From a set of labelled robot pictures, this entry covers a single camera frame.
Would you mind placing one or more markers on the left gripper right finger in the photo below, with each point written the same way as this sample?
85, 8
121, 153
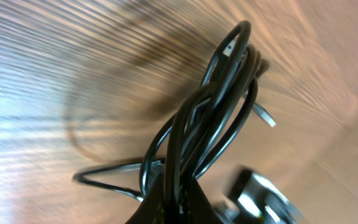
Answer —
195, 207

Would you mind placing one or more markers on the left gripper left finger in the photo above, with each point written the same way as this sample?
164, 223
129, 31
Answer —
147, 210

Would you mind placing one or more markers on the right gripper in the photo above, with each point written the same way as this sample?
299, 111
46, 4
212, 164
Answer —
253, 198

